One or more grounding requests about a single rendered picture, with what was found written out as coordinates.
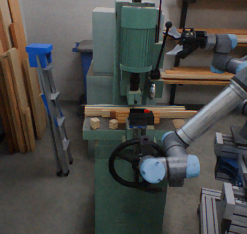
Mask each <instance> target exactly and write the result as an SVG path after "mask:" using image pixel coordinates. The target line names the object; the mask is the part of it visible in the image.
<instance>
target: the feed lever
mask: <svg viewBox="0 0 247 234"><path fill-rule="evenodd" d="M165 26H166V31H165V34H164V38H163V42H162V46H161V49H160V54H159V57H158V61H157V65H156V68H155V70H151V79H152V80H159V79H160V70H158V67H159V63H160V59H161V56H162V53H163V49H164V45H165V41H166V39H167V34H168V31H169V29H170V28H171V27H172V22H170V21H168V22H166V24H165Z"/></svg>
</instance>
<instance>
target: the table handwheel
mask: <svg viewBox="0 0 247 234"><path fill-rule="evenodd" d="M135 144H140V143H139V139H130V140H127V141H125V142H123V143H121V144H119V145H118V146H117V147H116V148H115V149H114V150H113V152H112V153H111V155H110V158H109V171H110V173H111V176H112V178H113V179H114V180H115V181H116V182H118V183H119V184H121V185H123V186H126V187H130V188H142V187H146V186H149V185H151V184H152V183H149V182H147V181H143V182H138V178H139V173H138V169H139V168H138V160H135V155H133V150H132V156H133V160H132V159H129V158H127V157H125V156H123V155H120V154H119V152H120V151H121V150H123V149H124V148H126V147H128V146H131V145H135ZM152 148H153V149H155V150H156V151H157V153H156V155H157V156H159V155H160V157H166V155H165V152H164V150H163V149H162V147H161V146H160V145H158V144H157V143H155V142H154V141H152ZM136 155H138V154H136ZM116 156H117V157H119V158H121V159H123V160H126V161H128V162H130V163H132V168H133V170H134V171H136V180H135V182H130V181H126V180H124V179H122V178H121V177H120V176H119V175H118V174H117V173H116V171H115V169H114V161H115V157H116Z"/></svg>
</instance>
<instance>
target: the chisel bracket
mask: <svg viewBox="0 0 247 234"><path fill-rule="evenodd" d="M141 96H142V95H141V92H140V89H138V90H137V91H132V90H130V85H127V101H128V104H129V105H140V104H141ZM133 99H136V101H137V103H136V104H135V103H134V100H133Z"/></svg>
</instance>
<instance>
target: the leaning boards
mask: <svg viewBox="0 0 247 234"><path fill-rule="evenodd" d="M25 47H27V45H26V39H25V32H24V27H23V23H22V18H21V13H20V8H19V2H18V0H0V112H1V116H2V121H3V126H4V131H5V134H6V138H7V143H8V147H9V151H10V154H11V155H13V153H14V152H15V151H16V153H17V152H19V150H20V152H21V153H22V152H23V155H25V153H26V152H27V150H28V152H31V151H32V153H34V152H35V150H36V145H35V131H37V137H38V140H41V139H42V137H43V135H44V133H45V130H46V128H47V127H46V123H47V119H46V113H45V108H44V103H43V99H42V98H41V89H40V84H39V79H38V75H37V70H36V67H30V63H29V59H28V53H27V52H26V50H25Z"/></svg>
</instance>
